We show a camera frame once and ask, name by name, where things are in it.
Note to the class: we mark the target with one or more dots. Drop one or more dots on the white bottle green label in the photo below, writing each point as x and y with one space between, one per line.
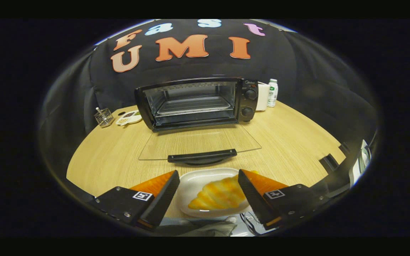
272 93

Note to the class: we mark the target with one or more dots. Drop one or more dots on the grey cloth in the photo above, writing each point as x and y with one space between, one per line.
208 229

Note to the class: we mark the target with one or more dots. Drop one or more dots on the small white snack dish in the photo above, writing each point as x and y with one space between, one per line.
129 118

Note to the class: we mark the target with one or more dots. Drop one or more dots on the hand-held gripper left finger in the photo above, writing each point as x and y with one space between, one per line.
164 199

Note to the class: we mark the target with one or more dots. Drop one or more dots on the white oval plate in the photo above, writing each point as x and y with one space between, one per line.
196 181

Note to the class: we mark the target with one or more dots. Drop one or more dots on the white flat object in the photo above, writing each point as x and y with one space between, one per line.
363 156

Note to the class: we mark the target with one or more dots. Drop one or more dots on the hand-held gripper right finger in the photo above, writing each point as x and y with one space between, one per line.
251 199

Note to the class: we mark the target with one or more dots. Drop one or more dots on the white pop-up toaster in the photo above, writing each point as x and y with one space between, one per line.
262 97

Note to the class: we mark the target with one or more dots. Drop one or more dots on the golden croissant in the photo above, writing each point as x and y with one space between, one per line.
215 195

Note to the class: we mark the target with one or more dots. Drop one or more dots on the black chair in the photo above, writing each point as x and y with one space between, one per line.
345 147
329 163

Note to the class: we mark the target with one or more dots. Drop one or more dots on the black toaster oven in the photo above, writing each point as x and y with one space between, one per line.
249 106

